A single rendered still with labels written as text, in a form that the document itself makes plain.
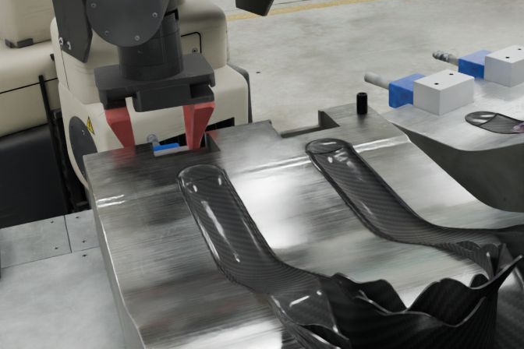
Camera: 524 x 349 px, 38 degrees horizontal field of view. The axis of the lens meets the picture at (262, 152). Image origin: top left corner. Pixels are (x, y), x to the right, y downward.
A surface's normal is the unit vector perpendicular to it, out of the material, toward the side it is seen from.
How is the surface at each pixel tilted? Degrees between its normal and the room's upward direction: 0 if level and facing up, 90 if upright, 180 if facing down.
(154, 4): 90
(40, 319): 0
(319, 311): 25
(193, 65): 1
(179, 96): 90
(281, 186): 3
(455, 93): 90
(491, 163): 90
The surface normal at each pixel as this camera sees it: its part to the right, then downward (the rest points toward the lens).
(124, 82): -0.06, -0.90
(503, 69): -0.81, 0.30
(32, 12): 0.57, 0.36
